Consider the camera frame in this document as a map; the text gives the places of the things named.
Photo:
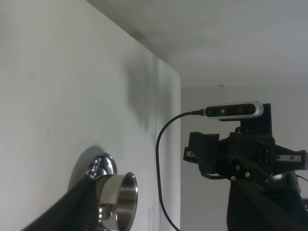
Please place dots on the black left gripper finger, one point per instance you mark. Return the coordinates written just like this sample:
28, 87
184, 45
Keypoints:
77, 210

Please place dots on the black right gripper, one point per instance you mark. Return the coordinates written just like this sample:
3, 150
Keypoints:
249, 152

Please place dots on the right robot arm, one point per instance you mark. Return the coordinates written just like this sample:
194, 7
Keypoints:
264, 193

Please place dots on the near stainless steel teacup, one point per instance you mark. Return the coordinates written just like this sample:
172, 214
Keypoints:
117, 197

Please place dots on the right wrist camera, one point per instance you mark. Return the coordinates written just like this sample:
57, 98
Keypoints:
239, 110

